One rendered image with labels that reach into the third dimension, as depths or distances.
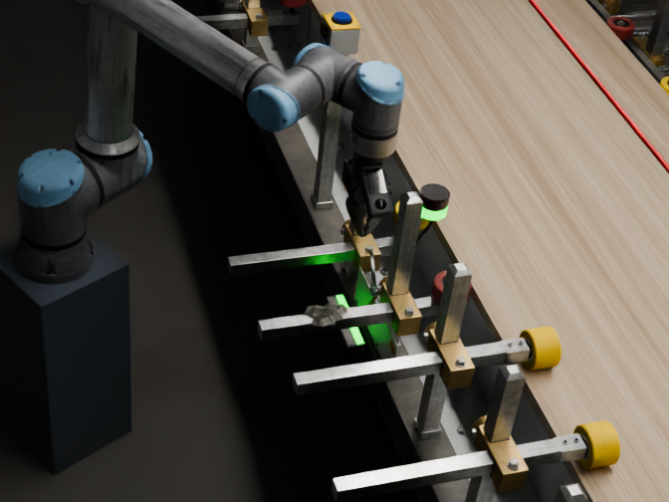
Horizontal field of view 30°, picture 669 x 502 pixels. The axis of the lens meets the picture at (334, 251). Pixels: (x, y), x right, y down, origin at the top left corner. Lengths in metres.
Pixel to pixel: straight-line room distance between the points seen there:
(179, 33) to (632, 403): 1.11
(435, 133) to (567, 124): 0.35
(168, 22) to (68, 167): 0.61
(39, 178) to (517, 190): 1.09
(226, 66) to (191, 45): 0.09
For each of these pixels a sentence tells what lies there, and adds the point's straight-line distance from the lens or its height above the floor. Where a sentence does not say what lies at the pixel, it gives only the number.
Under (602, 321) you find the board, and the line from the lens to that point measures 2.62.
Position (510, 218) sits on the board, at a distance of 2.82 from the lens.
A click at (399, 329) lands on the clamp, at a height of 0.84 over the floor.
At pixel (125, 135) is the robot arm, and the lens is 2.95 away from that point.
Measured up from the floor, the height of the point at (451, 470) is 0.96.
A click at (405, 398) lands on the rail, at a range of 2.64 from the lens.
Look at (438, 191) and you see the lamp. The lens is 2.49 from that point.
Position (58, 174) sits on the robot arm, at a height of 0.87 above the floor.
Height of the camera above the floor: 2.60
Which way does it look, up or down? 40 degrees down
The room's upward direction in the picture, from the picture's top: 7 degrees clockwise
